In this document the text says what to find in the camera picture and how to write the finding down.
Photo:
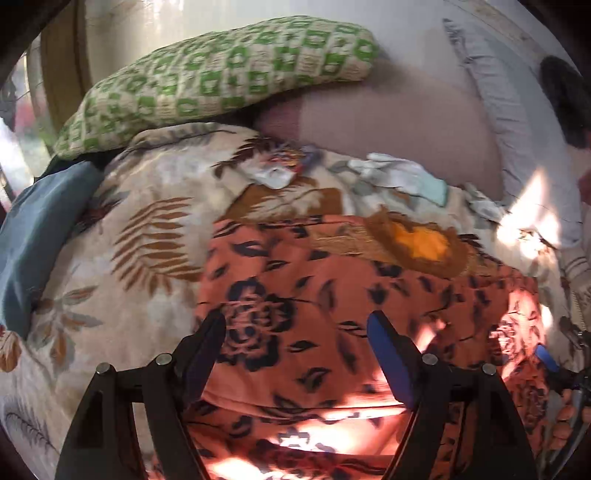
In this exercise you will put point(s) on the white and mint small garment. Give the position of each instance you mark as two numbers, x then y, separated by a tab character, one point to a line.
401	177

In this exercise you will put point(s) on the mauve bedsheet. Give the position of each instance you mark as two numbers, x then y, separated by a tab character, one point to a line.
397	115

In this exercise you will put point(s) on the green patterned pillow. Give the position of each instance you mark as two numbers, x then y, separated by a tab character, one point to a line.
221	78

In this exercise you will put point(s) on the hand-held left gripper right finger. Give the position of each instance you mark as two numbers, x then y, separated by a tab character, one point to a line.
388	355

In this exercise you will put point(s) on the colourful small garment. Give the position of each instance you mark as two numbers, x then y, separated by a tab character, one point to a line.
281	164

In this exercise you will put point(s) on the grey pillow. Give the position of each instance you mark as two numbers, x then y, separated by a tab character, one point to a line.
508	115

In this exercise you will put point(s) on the cream leaf-print blanket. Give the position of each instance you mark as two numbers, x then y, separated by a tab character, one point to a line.
152	258

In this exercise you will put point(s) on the orange floral garment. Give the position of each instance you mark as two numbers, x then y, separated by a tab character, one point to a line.
295	314

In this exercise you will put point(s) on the blue-grey cloth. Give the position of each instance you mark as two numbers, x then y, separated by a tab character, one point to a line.
32	244

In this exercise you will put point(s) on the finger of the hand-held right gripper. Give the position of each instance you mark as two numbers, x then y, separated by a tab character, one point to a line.
548	359

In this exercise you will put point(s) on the wooden headboard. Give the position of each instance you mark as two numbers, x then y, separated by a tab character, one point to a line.
64	60

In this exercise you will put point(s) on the brown garment with orange patch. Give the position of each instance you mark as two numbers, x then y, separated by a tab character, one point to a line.
415	244

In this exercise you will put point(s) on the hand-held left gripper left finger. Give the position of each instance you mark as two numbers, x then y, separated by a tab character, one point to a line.
210	341

